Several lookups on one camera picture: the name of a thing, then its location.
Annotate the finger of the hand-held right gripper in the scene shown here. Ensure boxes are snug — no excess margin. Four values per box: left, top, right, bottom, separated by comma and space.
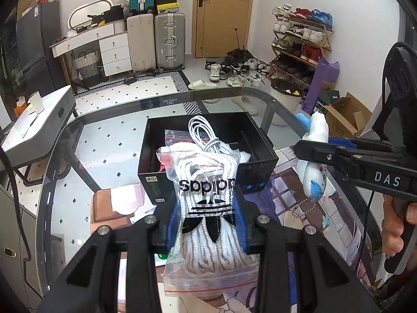
327, 136, 404, 154
294, 140, 359, 184

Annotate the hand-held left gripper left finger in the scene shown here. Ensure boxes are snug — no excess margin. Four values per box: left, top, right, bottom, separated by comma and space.
37, 197, 181, 313

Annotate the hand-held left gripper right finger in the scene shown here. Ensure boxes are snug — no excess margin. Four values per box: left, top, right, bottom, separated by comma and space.
233, 191, 380, 313

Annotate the white shark plush toy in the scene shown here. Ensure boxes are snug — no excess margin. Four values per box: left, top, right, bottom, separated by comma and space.
295, 111, 330, 220

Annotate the bag of white shoelaces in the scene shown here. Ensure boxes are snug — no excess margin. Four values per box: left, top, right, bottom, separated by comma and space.
156, 140, 262, 298

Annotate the black cardboard box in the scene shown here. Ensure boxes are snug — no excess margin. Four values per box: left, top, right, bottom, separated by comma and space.
137, 112, 279, 204

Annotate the white cable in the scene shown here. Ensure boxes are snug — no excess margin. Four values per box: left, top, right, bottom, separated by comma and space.
188, 115, 229, 153

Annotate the person's right hand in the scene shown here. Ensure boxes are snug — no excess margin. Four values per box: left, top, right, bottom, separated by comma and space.
381, 196, 417, 259

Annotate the open cardboard box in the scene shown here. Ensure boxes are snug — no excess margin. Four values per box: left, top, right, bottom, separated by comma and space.
323, 92, 372, 140

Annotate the dark green box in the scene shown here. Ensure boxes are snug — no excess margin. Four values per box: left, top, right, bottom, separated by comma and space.
315, 91, 341, 112

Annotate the white paper sheet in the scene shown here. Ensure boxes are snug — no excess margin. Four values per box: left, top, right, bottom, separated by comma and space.
110, 184, 157, 216

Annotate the printed desk mat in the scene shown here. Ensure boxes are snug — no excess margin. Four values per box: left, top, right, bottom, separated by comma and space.
91, 146, 393, 313

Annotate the white trash bin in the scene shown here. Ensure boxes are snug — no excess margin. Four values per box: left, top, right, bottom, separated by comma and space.
270, 78, 306, 126

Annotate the purple yoga mat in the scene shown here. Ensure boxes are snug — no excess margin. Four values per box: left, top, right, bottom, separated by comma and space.
301, 57, 340, 112

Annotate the white slipper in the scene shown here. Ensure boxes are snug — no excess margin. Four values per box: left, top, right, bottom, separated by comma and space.
234, 95, 259, 116
188, 80, 217, 91

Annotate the wooden shoe rack with shoes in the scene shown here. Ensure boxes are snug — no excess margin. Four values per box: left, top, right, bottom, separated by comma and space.
272, 4, 334, 84

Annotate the scattered shoes pile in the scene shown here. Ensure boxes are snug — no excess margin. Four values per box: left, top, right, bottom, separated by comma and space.
204, 49, 273, 87

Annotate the black umbrella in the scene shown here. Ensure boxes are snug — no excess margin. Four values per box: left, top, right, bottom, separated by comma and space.
227, 29, 255, 61

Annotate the black white patterned rug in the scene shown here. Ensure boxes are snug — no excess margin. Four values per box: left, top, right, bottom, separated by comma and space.
75, 70, 191, 99

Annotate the grey coffee table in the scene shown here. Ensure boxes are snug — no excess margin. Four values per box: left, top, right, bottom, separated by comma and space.
0, 85, 78, 187

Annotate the wooden door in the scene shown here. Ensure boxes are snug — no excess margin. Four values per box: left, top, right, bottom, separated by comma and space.
192, 0, 255, 60

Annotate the woven basket bag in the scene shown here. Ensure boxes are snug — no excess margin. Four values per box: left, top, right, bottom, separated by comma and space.
72, 49, 102, 87

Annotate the white cup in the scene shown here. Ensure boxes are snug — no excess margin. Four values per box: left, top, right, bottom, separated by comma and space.
28, 93, 45, 115

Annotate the beige suitcase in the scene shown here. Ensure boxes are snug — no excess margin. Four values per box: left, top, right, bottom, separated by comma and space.
126, 13, 157, 73

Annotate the silver suitcase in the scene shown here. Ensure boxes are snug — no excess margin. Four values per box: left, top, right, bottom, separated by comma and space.
153, 12, 186, 70

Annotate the white vanity desk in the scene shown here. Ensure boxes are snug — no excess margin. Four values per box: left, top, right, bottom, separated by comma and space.
52, 19, 133, 78

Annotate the orange packet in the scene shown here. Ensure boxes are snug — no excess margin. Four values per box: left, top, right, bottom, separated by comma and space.
13, 101, 30, 118

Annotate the yellow black shoe box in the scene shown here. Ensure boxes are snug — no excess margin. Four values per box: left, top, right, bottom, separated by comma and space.
157, 3, 180, 15

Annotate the black bag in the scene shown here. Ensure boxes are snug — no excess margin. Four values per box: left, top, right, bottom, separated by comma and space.
104, 4, 126, 22

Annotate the grey refrigerator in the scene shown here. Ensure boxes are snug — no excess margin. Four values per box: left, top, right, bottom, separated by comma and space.
16, 1, 68, 89

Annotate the dark wardrobe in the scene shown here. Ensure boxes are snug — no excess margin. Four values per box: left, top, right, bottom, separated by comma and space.
0, 7, 21, 129

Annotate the oval white framed mirror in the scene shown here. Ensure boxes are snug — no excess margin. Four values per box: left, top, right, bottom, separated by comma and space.
67, 0, 114, 32

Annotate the black cable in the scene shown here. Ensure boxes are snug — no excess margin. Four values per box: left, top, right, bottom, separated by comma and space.
0, 149, 34, 269

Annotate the grey cabinet gold handle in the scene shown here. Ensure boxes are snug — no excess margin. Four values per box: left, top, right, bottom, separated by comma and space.
0, 182, 44, 308

